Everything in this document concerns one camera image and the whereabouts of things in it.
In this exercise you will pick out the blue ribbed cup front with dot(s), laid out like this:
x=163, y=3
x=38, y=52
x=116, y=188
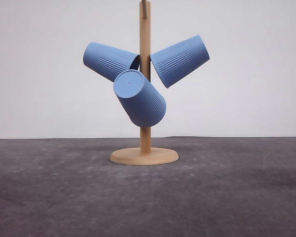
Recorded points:
x=141, y=101

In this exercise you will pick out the blue ribbed cup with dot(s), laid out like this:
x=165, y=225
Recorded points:
x=108, y=62
x=174, y=62
x=141, y=101

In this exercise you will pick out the wooden mug tree stand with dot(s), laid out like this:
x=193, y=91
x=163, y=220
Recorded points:
x=145, y=155

